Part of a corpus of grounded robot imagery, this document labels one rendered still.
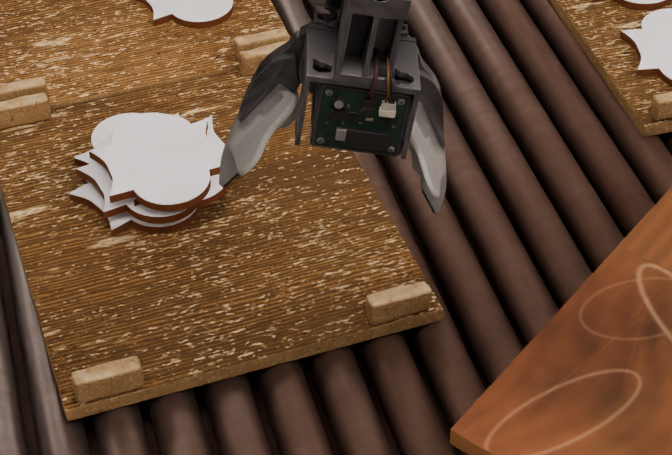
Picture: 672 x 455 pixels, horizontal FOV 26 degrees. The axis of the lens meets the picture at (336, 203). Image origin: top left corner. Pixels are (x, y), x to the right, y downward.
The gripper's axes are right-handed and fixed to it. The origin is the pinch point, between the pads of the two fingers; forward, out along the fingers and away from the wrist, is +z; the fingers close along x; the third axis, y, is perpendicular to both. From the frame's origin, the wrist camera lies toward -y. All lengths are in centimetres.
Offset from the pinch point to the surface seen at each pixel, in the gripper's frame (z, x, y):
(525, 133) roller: 23, 25, -47
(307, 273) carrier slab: 26.5, 2.0, -23.2
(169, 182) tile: 22.8, -11.7, -29.9
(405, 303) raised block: 23.7, 10.6, -17.2
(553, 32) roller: 21, 30, -65
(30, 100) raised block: 26, -27, -46
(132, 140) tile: 22.9, -15.9, -36.1
